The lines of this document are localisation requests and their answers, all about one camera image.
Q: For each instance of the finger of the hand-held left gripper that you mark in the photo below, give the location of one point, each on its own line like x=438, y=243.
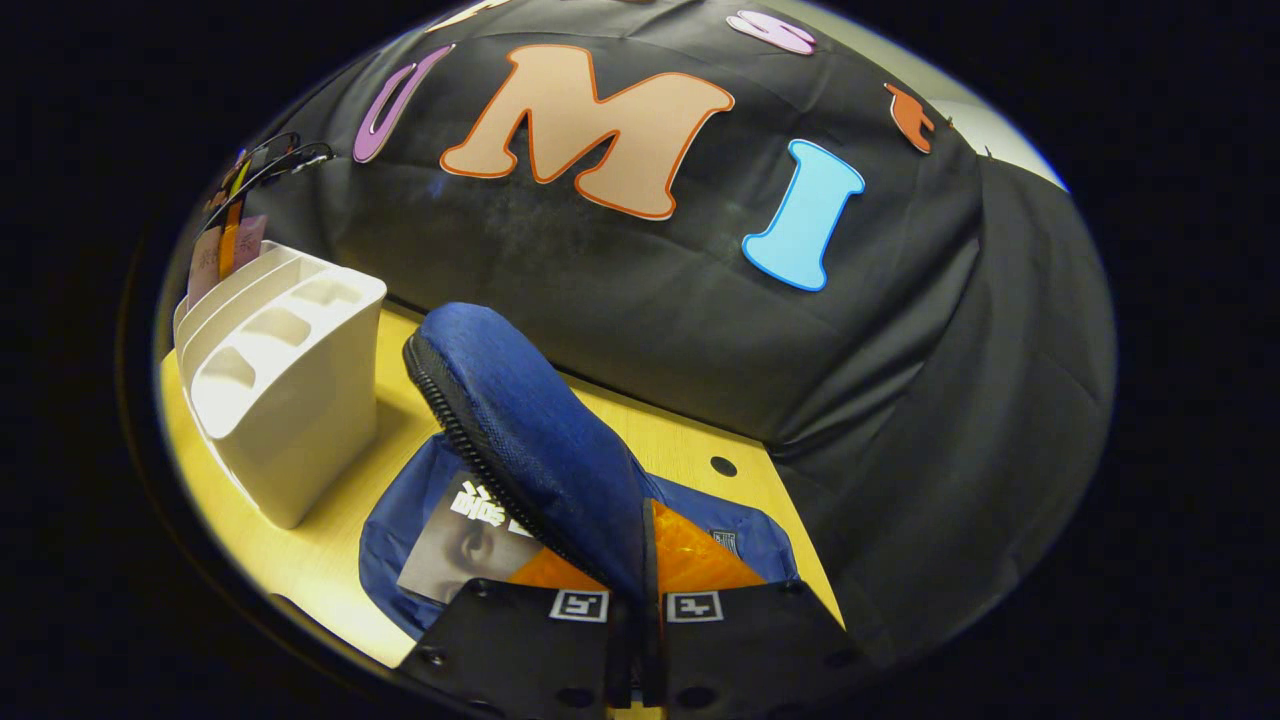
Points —
x=229, y=235

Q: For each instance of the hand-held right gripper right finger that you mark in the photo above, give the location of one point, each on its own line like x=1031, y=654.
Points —
x=740, y=650

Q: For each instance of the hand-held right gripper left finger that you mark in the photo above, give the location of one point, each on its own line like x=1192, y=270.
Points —
x=520, y=640

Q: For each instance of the pink book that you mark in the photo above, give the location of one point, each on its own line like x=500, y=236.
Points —
x=205, y=265

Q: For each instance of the grey book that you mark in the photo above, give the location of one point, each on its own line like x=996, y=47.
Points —
x=460, y=550

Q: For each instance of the white plastic bookshelf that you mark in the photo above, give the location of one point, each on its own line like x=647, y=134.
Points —
x=300, y=430

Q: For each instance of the blue schoolbag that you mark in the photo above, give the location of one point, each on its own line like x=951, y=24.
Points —
x=520, y=400

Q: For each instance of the black backdrop cloth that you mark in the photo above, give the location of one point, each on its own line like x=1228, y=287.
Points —
x=650, y=280

